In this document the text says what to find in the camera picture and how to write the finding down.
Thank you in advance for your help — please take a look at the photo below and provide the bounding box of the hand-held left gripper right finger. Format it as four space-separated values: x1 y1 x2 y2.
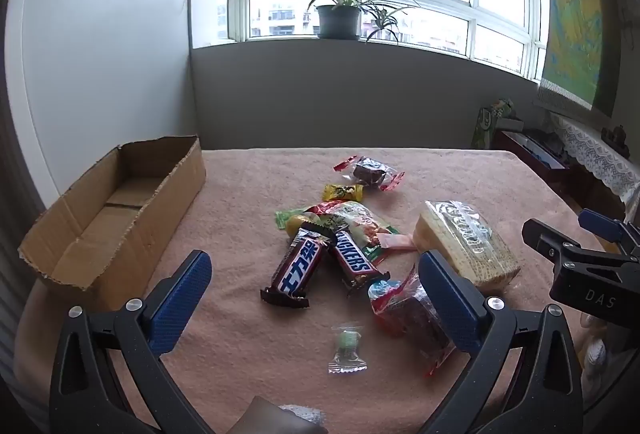
419 250 586 434

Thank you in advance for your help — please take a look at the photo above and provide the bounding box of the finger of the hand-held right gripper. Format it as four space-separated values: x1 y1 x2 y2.
521 218 640 269
579 208 640 258

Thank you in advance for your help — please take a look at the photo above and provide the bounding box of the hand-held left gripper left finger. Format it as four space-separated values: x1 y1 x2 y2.
49 250 216 434

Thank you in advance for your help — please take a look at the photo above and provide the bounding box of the brown cake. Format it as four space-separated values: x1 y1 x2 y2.
334 155 406 191
368 264 458 377

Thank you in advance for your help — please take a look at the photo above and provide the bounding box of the wafer pack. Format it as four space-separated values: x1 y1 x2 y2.
413 200 522 292

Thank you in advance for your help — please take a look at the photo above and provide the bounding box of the pink candy packet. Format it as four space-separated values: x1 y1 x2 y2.
377 233 416 251

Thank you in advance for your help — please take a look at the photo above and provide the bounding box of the brown cardboard box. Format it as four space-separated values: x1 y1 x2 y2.
17 135 207 292

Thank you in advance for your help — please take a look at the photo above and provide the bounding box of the brown chocolate bar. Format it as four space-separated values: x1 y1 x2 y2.
325 229 391 297
260 223 333 310

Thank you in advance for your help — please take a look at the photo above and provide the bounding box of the small green candy clear wrapper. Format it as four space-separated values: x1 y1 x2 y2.
328 325 367 375

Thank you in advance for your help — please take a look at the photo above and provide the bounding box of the red and green snack packet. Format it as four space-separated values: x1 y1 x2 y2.
305 201 401 265

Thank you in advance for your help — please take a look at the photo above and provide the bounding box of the green candy packet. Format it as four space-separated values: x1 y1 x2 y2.
274 208 313 232

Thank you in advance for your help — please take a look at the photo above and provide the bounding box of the yellow candy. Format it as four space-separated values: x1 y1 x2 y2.
321 184 366 202

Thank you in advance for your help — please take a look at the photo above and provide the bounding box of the person's left hand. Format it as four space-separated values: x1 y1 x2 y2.
244 395 288 434

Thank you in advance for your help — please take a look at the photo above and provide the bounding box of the white fleece garment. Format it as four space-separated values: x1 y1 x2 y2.
580 314 607 367

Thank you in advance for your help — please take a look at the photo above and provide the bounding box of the white lace cloth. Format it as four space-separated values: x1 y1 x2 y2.
537 81 640 205

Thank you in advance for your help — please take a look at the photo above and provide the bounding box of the dark figurine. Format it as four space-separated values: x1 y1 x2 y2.
602 125 631 160

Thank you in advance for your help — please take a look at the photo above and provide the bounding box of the dark wooden cabinet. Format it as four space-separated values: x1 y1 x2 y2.
492 129 626 220

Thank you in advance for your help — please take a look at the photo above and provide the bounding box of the green carton box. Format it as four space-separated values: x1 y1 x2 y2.
472 98 523 150

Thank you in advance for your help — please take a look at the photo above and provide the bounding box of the grey speckled object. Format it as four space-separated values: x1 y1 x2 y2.
279 405 327 427

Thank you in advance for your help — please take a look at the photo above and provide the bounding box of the white cabinet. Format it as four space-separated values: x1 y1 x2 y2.
5 0 193 225

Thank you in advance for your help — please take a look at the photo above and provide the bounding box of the potted spider plant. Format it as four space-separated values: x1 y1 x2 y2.
305 0 421 44

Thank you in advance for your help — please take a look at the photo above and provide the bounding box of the wall map poster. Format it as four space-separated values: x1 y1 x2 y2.
537 0 626 117

